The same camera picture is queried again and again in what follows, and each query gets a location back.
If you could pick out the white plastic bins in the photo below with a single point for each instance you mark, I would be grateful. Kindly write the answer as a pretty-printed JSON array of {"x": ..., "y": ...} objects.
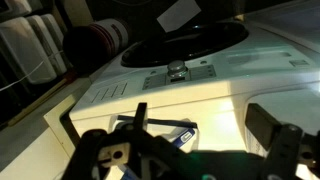
[{"x": 30, "y": 46}]

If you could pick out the silver washer control knob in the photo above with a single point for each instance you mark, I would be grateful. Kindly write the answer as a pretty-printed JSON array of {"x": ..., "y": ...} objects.
[{"x": 176, "y": 68}]

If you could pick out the black round washer door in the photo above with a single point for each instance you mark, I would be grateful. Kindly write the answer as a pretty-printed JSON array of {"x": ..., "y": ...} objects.
[{"x": 200, "y": 43}]

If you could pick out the white front-load washing machine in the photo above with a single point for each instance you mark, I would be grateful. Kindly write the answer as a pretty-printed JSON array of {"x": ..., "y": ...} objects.
[{"x": 216, "y": 106}]

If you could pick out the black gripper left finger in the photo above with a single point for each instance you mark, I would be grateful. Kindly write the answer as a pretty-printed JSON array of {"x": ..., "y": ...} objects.
[{"x": 100, "y": 156}]

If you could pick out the red white cylinder container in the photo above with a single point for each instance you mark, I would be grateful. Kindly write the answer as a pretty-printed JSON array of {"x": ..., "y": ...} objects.
[{"x": 100, "y": 38}]

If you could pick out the white dustpan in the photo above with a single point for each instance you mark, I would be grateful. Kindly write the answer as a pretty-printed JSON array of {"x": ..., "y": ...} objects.
[{"x": 163, "y": 131}]

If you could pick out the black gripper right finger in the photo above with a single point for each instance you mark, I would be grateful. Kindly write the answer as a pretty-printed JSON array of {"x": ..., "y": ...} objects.
[{"x": 263, "y": 126}]

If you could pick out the white paper sheet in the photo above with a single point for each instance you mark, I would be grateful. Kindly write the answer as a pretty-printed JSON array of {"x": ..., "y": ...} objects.
[{"x": 178, "y": 15}]

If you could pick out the tan wooden frame board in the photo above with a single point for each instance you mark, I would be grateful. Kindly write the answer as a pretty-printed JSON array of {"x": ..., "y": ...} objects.
[{"x": 55, "y": 123}]

